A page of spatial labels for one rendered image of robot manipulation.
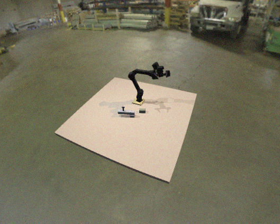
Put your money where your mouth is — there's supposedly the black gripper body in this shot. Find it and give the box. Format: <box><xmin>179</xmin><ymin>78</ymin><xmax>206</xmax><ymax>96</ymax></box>
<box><xmin>151</xmin><ymin>70</ymin><xmax>171</xmax><ymax>79</ymax></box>

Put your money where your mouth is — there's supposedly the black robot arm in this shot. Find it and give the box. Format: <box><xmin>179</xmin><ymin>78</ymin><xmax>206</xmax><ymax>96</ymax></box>
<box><xmin>128</xmin><ymin>62</ymin><xmax>164</xmax><ymax>102</ymax></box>

